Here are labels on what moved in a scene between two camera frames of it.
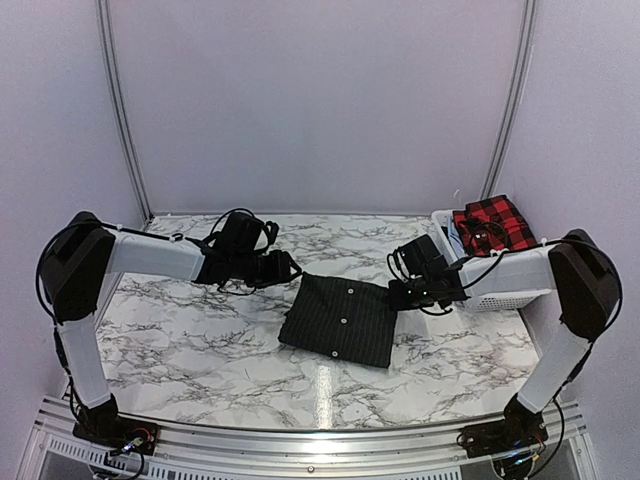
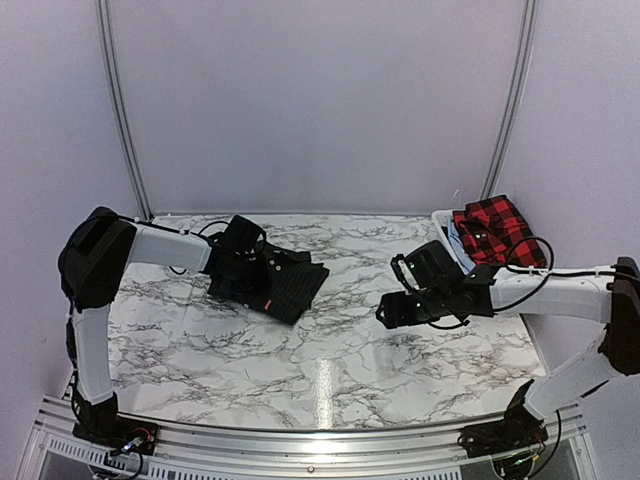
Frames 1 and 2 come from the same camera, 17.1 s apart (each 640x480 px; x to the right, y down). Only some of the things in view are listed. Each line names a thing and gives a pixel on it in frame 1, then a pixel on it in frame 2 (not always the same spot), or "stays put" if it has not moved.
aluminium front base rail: [56, 452] stays put
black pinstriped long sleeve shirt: [341, 319] → [291, 282]
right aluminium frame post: [498, 160] stays put
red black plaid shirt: [490, 225] stays put
